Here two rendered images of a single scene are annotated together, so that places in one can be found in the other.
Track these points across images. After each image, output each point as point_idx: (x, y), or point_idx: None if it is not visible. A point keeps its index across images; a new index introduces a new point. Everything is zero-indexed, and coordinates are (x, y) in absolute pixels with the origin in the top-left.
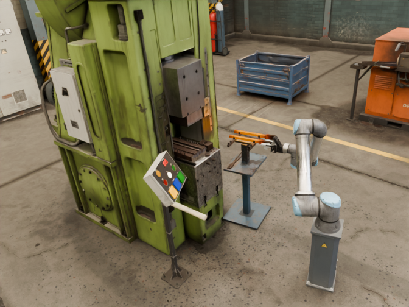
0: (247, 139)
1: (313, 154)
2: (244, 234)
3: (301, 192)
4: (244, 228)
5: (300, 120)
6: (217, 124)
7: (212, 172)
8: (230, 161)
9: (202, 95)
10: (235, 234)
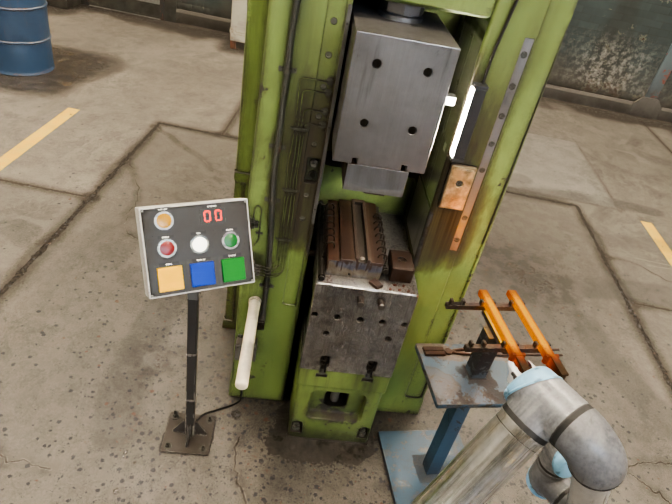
0: (498, 326)
1: (571, 503)
2: (368, 496)
3: None
4: (385, 488)
5: (544, 378)
6: (480, 249)
7: (368, 325)
8: (453, 344)
9: (425, 146)
10: (354, 480)
